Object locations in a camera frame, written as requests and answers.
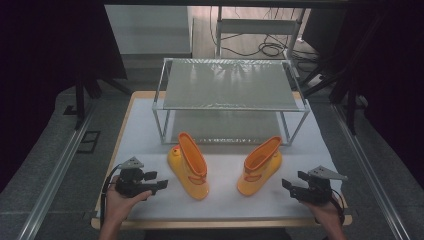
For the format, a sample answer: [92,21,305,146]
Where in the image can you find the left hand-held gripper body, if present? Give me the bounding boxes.
[114,155,158,199]

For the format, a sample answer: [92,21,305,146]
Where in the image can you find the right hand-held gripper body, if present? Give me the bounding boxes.
[294,165,349,205]

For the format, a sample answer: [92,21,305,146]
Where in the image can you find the yellow rubber boot orange trim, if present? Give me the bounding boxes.
[236,135,284,197]
[166,131,211,201]

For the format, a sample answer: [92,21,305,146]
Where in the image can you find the two-tier metal shoe rack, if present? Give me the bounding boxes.
[151,57,311,147]

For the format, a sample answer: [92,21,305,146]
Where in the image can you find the person's left hand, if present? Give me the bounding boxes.
[103,175,153,227]

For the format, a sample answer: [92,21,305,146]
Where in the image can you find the person's right hand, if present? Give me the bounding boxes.
[301,199,345,231]

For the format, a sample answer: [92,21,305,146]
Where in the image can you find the white table mat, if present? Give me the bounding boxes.
[95,96,345,222]

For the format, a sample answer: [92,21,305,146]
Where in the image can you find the dark curtain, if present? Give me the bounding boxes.
[333,0,424,191]
[0,0,128,194]

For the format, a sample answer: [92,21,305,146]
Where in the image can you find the white cabinet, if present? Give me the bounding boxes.
[104,4,194,56]

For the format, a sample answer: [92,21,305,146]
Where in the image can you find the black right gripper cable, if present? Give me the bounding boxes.
[329,187,347,225]

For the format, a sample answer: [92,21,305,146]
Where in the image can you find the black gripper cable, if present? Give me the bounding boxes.
[329,187,347,225]
[99,164,122,228]

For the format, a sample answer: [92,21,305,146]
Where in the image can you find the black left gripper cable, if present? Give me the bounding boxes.
[99,164,122,228]

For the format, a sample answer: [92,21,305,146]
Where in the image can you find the aluminium floor rail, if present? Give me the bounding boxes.
[15,102,96,240]
[332,102,412,240]

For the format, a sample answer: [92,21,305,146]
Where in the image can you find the black floor cables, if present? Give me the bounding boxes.
[209,6,322,65]

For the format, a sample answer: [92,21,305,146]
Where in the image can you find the grey metal stand frame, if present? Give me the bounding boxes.
[215,5,307,62]

